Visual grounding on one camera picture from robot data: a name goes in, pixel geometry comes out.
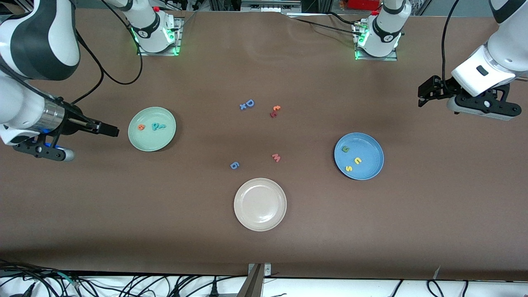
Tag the cream round plate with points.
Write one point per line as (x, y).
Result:
(260, 204)

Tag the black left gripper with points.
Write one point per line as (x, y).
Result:
(438, 88)

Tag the pale green round plate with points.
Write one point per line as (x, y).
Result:
(152, 140)

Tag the pink foam letter w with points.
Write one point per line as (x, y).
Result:
(276, 158)

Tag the grey power strip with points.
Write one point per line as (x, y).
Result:
(270, 6)

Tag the black power plug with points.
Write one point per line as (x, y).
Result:
(214, 291)

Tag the white paper tag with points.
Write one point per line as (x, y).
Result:
(436, 273)

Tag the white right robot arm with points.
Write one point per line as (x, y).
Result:
(39, 41)

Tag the metal left arm base mount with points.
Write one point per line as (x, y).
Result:
(371, 59)

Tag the teal foam letter P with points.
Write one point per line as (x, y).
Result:
(153, 128)

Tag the metal right arm base mount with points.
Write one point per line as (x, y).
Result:
(178, 37)

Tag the blue round plate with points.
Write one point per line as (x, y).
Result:
(367, 148)

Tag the aluminium profile beam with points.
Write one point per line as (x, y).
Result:
(251, 284)

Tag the red box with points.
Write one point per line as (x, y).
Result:
(363, 4)

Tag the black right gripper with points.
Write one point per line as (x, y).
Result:
(73, 121)

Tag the blue foam digit 6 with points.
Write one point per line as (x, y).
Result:
(237, 164)

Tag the silver angle bracket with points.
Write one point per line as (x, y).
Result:
(267, 269)

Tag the blue foam letter D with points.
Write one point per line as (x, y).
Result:
(247, 103)

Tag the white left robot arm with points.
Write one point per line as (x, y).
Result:
(495, 62)

